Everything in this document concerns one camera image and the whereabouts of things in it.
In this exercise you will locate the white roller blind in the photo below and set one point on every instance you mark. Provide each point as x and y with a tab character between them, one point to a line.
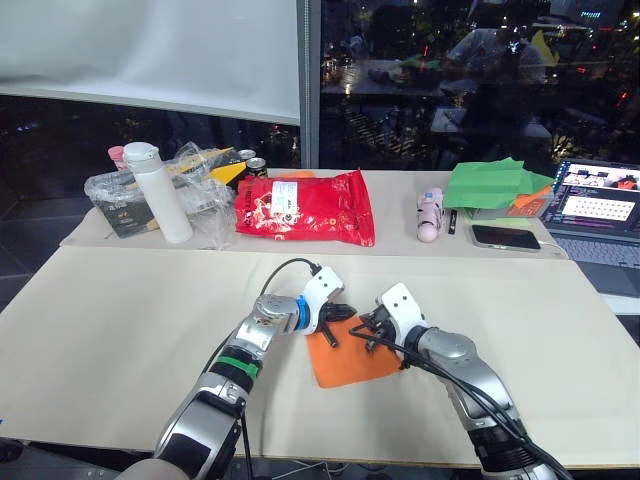
150	50

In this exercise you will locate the clear plastic bag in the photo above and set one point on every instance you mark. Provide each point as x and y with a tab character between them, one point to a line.
205	200

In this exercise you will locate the orange paper stack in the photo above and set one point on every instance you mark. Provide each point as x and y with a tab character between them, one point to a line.
530	205

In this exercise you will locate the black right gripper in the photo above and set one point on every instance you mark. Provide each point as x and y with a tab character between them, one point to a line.
382	325

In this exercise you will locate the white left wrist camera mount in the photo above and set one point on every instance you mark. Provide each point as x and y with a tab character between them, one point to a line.
320	287

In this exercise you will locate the black tub in plastic wrap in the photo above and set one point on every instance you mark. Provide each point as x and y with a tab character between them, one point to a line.
120	205

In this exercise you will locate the dark smartphone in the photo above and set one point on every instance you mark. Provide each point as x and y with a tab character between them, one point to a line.
505	237

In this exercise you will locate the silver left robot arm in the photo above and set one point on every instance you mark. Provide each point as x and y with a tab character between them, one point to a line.
260	325

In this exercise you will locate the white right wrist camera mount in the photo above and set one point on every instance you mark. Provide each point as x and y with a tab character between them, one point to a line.
402	305

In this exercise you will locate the pink capped bottle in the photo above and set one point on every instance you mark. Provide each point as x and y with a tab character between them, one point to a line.
116	157

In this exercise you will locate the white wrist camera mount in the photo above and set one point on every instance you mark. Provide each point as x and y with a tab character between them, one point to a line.
402	305
320	287

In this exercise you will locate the black drink can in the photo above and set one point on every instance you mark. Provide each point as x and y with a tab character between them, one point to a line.
246	155
257	169

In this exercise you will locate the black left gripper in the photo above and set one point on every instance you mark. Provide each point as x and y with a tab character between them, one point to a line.
328	312

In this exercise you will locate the red snack bag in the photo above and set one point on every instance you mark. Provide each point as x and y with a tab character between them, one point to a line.
305	210

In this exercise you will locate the white thermos bottle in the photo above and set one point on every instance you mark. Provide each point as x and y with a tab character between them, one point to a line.
160	200

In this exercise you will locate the yellow and black box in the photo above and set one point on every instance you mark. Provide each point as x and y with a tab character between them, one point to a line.
227	172

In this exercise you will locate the open laptop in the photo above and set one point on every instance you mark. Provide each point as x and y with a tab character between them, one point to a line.
600	250

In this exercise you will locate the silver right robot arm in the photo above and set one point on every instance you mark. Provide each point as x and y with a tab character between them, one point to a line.
450	350

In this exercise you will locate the pink and white handheld fan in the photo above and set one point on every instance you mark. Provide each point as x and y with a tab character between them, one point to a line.
430	215

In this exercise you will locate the brown rounded shape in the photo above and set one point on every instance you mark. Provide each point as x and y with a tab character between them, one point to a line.
150	470

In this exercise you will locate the green paper sheets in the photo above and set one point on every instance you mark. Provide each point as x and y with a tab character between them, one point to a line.
485	187

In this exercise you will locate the orange paper sheet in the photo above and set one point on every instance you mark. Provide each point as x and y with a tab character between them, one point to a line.
350	365

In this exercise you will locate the black marker pen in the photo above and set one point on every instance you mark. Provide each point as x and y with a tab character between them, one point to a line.
452	222

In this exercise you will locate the grey window post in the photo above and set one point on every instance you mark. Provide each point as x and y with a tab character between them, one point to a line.
310	85

